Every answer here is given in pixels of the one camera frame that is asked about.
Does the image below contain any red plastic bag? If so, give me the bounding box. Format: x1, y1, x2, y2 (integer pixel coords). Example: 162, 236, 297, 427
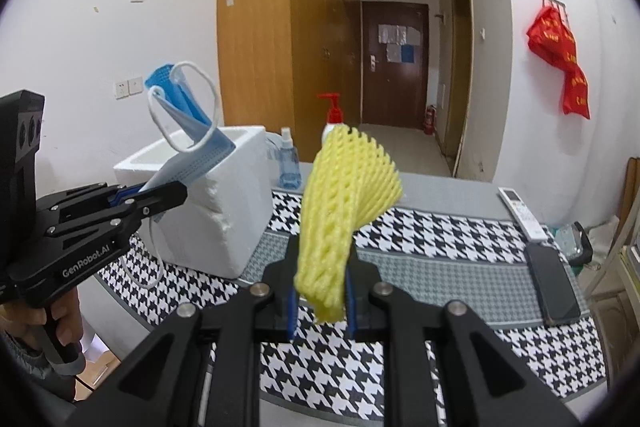
561, 64, 591, 120
526, 6, 577, 72

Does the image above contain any person's left hand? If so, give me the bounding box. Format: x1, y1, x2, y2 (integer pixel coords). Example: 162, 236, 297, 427
0, 291, 84, 354

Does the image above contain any white foam box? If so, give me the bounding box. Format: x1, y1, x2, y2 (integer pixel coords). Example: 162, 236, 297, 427
113, 124, 274, 281

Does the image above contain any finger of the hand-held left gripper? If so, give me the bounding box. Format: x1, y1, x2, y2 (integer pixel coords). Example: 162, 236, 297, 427
42, 183, 147, 219
47, 179, 189, 241

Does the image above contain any wooden wardrobe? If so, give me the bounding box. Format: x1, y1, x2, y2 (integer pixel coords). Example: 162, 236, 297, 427
216, 0, 362, 158

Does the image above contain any yellow foam net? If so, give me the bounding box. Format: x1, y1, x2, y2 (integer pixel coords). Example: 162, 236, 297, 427
294, 125, 404, 324

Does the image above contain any blue spray bottle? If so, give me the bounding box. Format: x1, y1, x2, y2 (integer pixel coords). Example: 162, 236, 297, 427
278, 127, 301, 190

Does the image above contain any white pump bottle red cap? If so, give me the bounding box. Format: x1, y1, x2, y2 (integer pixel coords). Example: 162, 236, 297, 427
317, 93, 349, 146

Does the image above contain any light wooden side door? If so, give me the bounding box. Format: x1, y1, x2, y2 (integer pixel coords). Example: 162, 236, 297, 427
445, 0, 475, 178

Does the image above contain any white remote control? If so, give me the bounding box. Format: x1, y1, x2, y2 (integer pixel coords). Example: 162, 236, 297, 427
497, 188, 550, 241

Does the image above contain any dark brown door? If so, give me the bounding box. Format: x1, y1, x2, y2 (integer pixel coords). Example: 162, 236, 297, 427
361, 1, 430, 130

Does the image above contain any wooden board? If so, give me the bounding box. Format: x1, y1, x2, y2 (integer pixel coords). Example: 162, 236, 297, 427
622, 156, 640, 228

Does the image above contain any clear plastic bag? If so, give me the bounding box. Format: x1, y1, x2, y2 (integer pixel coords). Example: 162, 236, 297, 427
552, 224, 581, 258

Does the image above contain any houndstooth tablecloth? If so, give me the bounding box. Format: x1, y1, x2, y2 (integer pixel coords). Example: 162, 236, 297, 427
95, 157, 613, 423

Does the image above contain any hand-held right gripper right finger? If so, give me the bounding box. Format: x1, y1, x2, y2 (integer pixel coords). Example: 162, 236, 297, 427
345, 237, 581, 427

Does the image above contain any black smartphone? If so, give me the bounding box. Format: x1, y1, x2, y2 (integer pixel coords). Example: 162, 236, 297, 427
524, 243, 582, 327

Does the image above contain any white bed frame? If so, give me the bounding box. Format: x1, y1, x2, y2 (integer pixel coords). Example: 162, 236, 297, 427
582, 217, 640, 308

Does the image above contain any person's left forearm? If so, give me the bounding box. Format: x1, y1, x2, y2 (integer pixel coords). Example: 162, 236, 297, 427
0, 332, 76, 408

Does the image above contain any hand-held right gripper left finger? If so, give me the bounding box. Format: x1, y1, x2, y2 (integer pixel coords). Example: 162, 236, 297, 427
67, 234, 301, 427

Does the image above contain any white blue paper notice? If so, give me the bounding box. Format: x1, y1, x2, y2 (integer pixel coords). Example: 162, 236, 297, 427
386, 43, 415, 63

